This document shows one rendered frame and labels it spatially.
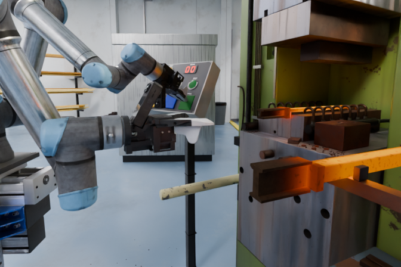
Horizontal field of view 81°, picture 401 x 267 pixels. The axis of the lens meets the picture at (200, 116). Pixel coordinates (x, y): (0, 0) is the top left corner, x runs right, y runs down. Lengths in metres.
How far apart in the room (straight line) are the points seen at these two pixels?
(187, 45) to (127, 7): 4.63
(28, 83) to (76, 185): 0.25
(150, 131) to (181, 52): 2.76
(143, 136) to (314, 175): 0.37
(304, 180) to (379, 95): 0.86
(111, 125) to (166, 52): 2.81
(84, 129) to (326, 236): 0.62
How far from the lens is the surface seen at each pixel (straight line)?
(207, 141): 3.34
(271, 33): 0.87
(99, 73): 0.76
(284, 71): 1.07
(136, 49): 0.86
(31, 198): 1.01
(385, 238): 0.89
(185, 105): 1.07
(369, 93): 1.20
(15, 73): 0.64
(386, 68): 1.18
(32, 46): 1.10
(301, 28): 0.79
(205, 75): 1.10
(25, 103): 0.64
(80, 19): 8.06
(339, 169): 0.40
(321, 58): 0.87
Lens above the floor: 1.08
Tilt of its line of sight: 7 degrees down
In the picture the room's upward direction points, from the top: straight up
